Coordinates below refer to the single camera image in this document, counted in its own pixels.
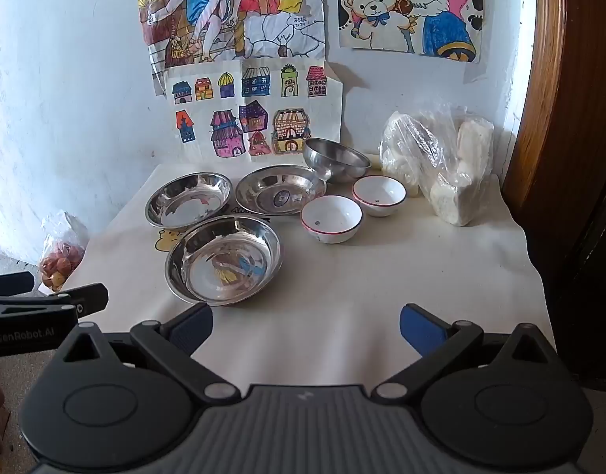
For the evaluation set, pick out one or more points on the plastic bag of red fruits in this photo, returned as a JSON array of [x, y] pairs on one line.
[[60, 261]]

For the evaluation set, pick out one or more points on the large stainless steel plate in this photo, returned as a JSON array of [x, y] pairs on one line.
[[223, 261]]

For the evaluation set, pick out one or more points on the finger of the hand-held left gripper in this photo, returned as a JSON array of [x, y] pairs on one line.
[[85, 298], [11, 284]]

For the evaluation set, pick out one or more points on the plastic bag of steamed buns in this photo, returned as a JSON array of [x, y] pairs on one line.
[[431, 148]]

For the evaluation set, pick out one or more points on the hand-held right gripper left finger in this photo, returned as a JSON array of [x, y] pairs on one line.
[[194, 327]]

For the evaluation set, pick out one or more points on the stainless steel bowl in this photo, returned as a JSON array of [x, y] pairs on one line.
[[332, 158]]

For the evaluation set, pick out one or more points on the white bowl with red rim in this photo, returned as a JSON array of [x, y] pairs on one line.
[[332, 217], [379, 195]]

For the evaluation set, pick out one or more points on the drawing of coloured houses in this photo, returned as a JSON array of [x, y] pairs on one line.
[[204, 108]]

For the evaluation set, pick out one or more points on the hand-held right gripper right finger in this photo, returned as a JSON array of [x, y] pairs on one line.
[[421, 328]]

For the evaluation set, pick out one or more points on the drawing of figure with fan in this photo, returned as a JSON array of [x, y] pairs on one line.
[[263, 24]]

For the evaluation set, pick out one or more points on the wide-rim stainless steel plate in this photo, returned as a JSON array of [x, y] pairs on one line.
[[278, 188]]

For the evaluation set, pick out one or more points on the drawing of child with teddy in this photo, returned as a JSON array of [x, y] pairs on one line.
[[406, 10]]

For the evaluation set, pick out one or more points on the cream printed table cloth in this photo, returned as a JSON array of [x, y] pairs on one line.
[[332, 296]]

